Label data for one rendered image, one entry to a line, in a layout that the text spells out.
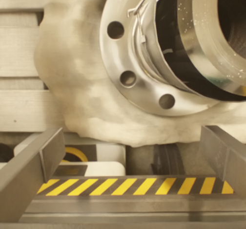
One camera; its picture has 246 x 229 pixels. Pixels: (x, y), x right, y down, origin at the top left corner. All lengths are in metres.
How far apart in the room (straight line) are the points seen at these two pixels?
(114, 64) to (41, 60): 0.14
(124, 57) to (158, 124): 0.15
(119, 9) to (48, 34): 0.13
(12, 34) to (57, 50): 0.10
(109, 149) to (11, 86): 0.26
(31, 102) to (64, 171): 0.16
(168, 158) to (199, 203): 0.19
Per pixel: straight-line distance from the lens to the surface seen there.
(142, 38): 0.19
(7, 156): 0.64
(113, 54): 0.30
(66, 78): 0.36
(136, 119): 0.35
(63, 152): 0.17
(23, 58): 0.41
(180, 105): 0.33
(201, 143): 0.17
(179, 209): 0.26
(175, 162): 0.43
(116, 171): 0.32
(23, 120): 0.43
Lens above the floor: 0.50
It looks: 76 degrees down
